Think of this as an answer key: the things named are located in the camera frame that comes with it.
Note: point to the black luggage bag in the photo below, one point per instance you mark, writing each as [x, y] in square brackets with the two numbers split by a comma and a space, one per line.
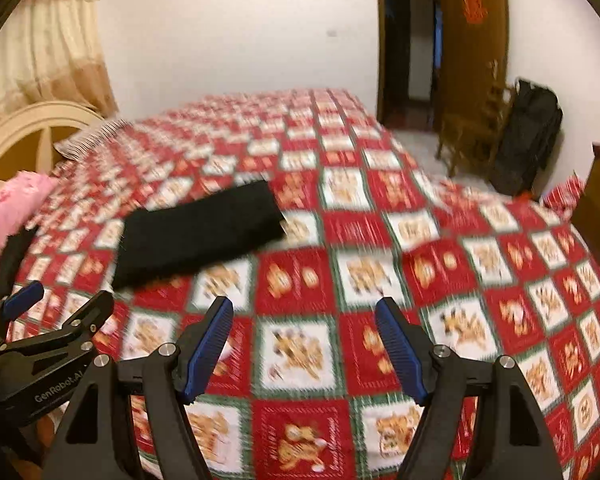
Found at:
[528, 138]

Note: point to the striped pillow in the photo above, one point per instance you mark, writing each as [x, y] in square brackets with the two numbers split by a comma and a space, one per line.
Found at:
[80, 144]

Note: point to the red paper door decoration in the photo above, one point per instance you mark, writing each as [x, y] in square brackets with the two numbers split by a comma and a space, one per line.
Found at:
[474, 11]

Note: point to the black pants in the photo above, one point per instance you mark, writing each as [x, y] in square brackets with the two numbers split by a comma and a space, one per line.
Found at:
[161, 243]

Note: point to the pink plush pillow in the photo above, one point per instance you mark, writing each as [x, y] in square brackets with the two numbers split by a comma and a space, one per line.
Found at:
[20, 198]

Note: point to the red gift bag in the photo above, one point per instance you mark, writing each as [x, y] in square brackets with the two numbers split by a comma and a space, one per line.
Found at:
[564, 197]

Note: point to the beige patterned curtain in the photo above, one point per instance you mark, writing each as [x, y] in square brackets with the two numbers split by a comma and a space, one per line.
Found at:
[50, 51]

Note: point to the red patchwork bedspread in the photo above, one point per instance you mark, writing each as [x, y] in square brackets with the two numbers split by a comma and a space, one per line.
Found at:
[304, 388]

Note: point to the wooden chair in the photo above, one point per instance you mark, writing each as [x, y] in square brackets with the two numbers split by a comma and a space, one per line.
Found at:
[474, 142]

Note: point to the cream wooden headboard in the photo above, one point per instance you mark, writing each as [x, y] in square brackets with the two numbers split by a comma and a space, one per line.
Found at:
[27, 136]

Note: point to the brown wooden door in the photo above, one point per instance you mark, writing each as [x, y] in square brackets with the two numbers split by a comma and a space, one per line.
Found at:
[473, 57]

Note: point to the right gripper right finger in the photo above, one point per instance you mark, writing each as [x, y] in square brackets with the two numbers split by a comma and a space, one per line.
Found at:
[511, 439]

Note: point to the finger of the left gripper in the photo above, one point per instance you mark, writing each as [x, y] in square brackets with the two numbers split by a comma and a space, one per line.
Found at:
[23, 300]
[11, 258]

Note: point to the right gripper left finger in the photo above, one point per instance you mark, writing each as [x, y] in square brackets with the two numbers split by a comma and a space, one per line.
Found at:
[96, 437]

